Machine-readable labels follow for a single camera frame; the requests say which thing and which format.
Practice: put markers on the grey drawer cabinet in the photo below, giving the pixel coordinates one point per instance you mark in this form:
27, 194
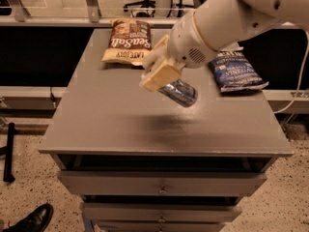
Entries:
107, 122

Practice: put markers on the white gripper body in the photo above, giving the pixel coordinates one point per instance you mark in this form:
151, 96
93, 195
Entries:
187, 44

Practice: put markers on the bottom grey drawer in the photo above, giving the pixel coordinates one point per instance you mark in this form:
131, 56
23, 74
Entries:
159, 227

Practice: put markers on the brown sea salt chip bag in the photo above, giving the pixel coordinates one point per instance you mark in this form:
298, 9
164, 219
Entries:
129, 43

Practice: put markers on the metal glass railing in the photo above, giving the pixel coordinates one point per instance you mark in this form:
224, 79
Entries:
66, 13

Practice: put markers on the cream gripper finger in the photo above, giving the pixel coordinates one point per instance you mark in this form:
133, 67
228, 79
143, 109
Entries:
158, 50
159, 75

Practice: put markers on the black metal stand leg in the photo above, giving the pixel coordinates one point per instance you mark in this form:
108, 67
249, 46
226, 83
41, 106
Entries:
7, 152

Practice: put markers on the top grey drawer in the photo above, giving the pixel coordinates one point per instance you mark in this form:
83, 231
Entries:
162, 183

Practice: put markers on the middle grey drawer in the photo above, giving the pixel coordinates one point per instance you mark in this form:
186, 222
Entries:
160, 213

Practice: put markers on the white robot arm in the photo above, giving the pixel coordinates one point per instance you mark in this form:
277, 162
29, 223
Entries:
233, 21

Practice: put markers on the blue vinegar chip bag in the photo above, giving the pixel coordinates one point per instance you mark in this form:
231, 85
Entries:
233, 73

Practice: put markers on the silver blue redbull can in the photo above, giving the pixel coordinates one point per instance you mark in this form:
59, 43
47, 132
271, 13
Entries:
180, 92

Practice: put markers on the black leather shoe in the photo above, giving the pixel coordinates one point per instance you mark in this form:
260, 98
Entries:
37, 221

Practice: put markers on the grey drawer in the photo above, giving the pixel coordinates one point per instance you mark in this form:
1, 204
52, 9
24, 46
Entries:
162, 183
159, 227
160, 213

